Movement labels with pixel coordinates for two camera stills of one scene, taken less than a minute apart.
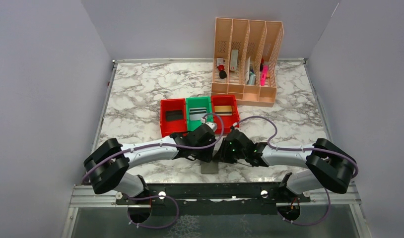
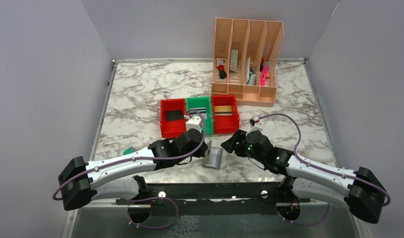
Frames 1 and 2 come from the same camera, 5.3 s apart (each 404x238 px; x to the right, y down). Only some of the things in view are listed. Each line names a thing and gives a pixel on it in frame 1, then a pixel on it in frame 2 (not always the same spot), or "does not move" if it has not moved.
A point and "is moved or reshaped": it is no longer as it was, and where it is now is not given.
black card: [174, 115] does not move
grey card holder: [209, 167] is moved or reshaped
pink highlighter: [265, 71] does not move
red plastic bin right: [224, 122] does not move
